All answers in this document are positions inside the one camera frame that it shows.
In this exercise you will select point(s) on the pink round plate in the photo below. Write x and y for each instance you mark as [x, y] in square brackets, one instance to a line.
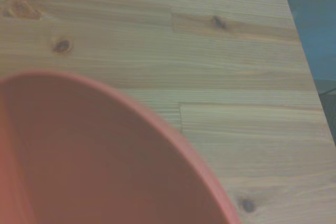
[92, 155]

